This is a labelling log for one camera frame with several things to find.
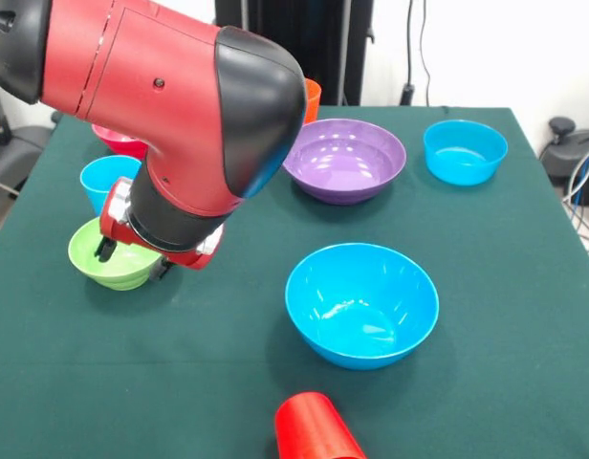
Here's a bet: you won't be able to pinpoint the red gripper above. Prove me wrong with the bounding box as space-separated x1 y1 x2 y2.
94 176 226 282

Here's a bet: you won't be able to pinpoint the small green bowl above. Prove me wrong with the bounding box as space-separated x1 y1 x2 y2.
67 216 164 293

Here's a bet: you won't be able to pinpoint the large blue bowl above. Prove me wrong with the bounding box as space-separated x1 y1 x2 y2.
284 242 441 372

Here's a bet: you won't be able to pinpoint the red cup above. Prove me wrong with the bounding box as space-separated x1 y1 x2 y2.
273 391 369 459

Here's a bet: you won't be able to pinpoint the blue cup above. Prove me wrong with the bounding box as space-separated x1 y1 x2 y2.
79 155 143 217

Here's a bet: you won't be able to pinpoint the dark green tablecloth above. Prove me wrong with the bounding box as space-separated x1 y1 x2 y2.
0 102 589 459

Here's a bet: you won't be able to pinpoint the small pinkish red bowl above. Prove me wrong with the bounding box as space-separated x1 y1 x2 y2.
91 121 149 162

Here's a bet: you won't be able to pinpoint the black equipment base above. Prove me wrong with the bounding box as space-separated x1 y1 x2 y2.
539 116 589 179
0 124 53 186

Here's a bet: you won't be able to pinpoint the purple bowl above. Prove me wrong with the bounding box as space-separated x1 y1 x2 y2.
281 118 408 207

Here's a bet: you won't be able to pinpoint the orange cup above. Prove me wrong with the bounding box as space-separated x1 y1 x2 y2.
301 77 323 126

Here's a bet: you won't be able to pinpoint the small blue bowl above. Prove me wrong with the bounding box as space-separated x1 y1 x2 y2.
422 119 510 186

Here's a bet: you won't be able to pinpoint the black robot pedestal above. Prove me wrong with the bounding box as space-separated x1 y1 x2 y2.
213 0 376 106

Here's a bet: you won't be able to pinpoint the black cable with plug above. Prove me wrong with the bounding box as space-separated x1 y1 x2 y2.
398 0 417 107

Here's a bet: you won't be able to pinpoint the blue and white cables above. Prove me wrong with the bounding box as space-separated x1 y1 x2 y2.
560 142 589 250

